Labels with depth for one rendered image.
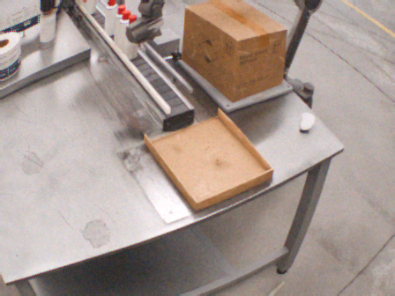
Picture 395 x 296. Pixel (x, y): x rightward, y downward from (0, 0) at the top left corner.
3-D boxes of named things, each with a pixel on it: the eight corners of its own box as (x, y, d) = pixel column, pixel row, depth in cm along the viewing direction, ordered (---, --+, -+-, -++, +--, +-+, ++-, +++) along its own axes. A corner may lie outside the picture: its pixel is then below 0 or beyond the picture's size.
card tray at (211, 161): (144, 144, 178) (144, 134, 175) (218, 116, 188) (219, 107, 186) (196, 211, 160) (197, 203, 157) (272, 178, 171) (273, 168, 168)
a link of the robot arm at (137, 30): (160, 3, 167) (146, 1, 173) (132, 18, 163) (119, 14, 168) (167, 30, 175) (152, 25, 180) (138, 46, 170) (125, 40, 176)
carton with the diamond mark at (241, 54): (181, 59, 208) (184, 6, 189) (232, 44, 218) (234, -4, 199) (233, 103, 191) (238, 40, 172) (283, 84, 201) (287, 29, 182)
